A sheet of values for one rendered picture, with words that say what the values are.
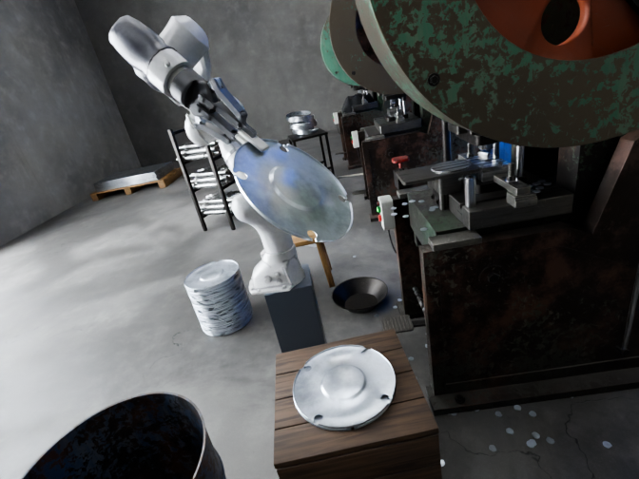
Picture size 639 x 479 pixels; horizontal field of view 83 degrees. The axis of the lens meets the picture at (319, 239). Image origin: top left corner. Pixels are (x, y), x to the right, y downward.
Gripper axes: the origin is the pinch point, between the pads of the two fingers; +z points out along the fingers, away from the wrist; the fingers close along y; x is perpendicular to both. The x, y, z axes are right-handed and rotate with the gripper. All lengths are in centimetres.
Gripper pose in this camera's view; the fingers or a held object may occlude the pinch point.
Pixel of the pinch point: (252, 142)
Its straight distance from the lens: 83.6
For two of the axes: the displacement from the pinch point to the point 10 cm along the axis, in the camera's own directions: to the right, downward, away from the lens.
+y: 5.1, -6.1, -6.1
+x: 4.0, -4.6, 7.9
